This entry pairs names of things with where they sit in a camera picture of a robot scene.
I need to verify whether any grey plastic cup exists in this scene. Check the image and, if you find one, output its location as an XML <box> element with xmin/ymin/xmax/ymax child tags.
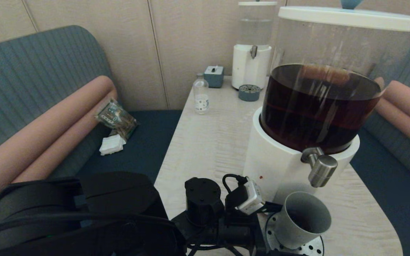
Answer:
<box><xmin>273</xmin><ymin>191</ymin><xmax>332</xmax><ymax>250</ymax></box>

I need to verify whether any large metal dispenser tap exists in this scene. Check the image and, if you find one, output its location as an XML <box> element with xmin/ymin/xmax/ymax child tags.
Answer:
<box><xmin>301</xmin><ymin>147</ymin><xmax>338</xmax><ymax>188</ymax></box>

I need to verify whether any large perforated metal drip tray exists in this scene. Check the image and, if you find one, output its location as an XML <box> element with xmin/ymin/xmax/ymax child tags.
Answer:
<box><xmin>264</xmin><ymin>212</ymin><xmax>325</xmax><ymax>256</ymax></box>

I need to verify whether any large tea dispenser white base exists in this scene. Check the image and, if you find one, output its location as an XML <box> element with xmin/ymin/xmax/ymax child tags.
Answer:
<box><xmin>243</xmin><ymin>16</ymin><xmax>410</xmax><ymax>214</ymax></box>

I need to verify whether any small perforated drip tray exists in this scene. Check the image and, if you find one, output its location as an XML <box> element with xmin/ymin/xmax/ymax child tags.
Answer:
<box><xmin>238</xmin><ymin>84</ymin><xmax>261</xmax><ymax>102</ymax></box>

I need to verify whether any grey-blue upholstered sofa bench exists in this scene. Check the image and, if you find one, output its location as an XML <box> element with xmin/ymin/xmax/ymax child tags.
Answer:
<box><xmin>349</xmin><ymin>30</ymin><xmax>410</xmax><ymax>256</ymax></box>
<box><xmin>0</xmin><ymin>25</ymin><xmax>184</xmax><ymax>256</ymax></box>

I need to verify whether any clear plastic bottle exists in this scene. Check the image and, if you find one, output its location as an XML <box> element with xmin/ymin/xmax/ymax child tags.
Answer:
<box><xmin>194</xmin><ymin>73</ymin><xmax>210</xmax><ymax>114</ymax></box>

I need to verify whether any small water dispenser white base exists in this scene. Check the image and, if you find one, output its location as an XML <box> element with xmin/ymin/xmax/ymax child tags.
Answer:
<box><xmin>232</xmin><ymin>0</ymin><xmax>278</xmax><ymax>90</ymax></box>

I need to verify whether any small blue-grey box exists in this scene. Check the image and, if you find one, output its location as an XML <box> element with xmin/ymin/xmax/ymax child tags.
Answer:
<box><xmin>204</xmin><ymin>65</ymin><xmax>224</xmax><ymax>88</ymax></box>

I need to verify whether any white folded napkin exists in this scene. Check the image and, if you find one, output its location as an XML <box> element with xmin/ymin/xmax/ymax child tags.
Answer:
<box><xmin>99</xmin><ymin>134</ymin><xmax>127</xmax><ymax>156</ymax></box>

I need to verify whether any green snack packet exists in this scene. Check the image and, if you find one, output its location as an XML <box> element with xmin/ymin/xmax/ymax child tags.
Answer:
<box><xmin>95</xmin><ymin>99</ymin><xmax>138</xmax><ymax>140</ymax></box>

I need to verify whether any white lid with blue knob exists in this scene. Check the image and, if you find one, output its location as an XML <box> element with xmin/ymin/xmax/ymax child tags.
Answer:
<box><xmin>278</xmin><ymin>0</ymin><xmax>410</xmax><ymax>32</ymax></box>

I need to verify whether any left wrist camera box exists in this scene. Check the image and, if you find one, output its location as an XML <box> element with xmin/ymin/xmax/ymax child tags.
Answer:
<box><xmin>236</xmin><ymin>178</ymin><xmax>265</xmax><ymax>215</ymax></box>

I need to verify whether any black left camera cable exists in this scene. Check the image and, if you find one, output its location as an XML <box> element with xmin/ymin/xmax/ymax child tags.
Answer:
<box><xmin>223</xmin><ymin>174</ymin><xmax>249</xmax><ymax>192</ymax></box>

